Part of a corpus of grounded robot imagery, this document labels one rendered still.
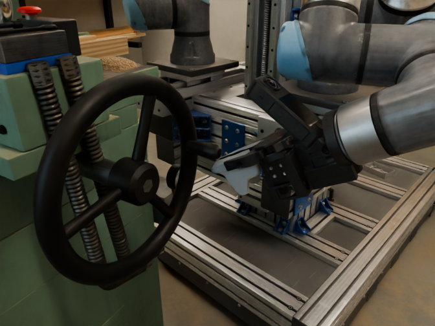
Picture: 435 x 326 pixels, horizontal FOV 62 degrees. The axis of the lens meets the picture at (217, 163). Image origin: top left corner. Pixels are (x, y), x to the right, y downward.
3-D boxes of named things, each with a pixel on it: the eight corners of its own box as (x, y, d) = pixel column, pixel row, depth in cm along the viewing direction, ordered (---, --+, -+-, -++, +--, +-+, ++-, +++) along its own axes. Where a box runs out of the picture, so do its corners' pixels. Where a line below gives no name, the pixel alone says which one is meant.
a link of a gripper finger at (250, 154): (222, 176, 50) (275, 158, 45) (217, 166, 50) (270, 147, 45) (238, 163, 54) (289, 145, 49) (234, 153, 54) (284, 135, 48)
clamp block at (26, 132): (21, 154, 43) (0, 79, 39) (-39, 132, 49) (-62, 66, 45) (112, 119, 54) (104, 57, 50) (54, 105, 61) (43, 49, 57)
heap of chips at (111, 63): (118, 72, 69) (116, 62, 69) (82, 66, 74) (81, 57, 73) (142, 66, 75) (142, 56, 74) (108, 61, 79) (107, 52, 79)
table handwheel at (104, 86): (91, 339, 46) (8, 136, 30) (0, 279, 55) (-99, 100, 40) (211, 208, 66) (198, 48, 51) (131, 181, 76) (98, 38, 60)
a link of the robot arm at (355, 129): (363, 103, 37) (378, 85, 44) (323, 118, 40) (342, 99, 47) (390, 167, 39) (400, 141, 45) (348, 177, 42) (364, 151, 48)
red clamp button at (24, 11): (26, 15, 47) (24, 7, 47) (13, 15, 49) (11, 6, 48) (46, 14, 50) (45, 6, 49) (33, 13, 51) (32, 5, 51)
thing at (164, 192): (167, 228, 85) (165, 198, 81) (128, 212, 91) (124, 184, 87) (188, 210, 91) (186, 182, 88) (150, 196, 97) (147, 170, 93)
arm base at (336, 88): (315, 76, 101) (320, 39, 97) (368, 86, 92) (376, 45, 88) (285, 86, 92) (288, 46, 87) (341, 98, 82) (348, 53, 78)
